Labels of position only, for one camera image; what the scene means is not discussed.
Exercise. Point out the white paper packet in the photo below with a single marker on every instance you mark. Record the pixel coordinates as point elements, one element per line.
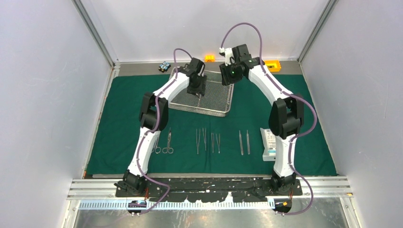
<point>269,143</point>

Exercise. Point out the metal mesh tray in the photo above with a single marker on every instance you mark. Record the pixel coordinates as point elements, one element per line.
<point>215,102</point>

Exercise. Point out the orange toy brick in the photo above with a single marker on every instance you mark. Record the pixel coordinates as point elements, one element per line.
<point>209,58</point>

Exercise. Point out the small blue black toy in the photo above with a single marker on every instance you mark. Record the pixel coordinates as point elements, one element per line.
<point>164,67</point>

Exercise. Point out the yellow toy block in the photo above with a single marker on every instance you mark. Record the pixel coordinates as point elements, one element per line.
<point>273,65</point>

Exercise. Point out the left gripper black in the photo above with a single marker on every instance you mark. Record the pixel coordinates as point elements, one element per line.
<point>200,89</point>

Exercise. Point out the aluminium frame rail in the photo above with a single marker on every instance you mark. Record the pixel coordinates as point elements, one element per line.
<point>322,187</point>

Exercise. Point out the steel scissors blade pair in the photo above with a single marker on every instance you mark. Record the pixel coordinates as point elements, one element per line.
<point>168,149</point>

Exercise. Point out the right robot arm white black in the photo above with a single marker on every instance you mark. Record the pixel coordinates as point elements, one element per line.
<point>287,113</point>

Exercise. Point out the long steel forceps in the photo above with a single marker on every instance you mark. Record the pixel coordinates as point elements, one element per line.
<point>198,136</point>

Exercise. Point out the thin steel tweezers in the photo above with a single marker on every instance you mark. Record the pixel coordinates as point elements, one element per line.
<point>218,140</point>

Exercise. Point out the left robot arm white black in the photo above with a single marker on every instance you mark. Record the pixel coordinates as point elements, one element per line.
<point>154,116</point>

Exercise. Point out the green surgical cloth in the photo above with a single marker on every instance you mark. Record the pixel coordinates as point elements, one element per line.
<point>118,132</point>

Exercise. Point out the steel scalpel handle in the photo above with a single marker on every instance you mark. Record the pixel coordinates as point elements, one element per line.
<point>248,142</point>
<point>241,143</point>

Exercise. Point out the surgical scissors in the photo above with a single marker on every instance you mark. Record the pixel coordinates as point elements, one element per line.
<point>156,149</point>

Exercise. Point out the steel spatula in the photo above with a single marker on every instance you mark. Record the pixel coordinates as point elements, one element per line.
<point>204,130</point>

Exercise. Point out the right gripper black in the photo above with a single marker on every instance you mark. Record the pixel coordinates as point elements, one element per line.
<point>226,79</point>

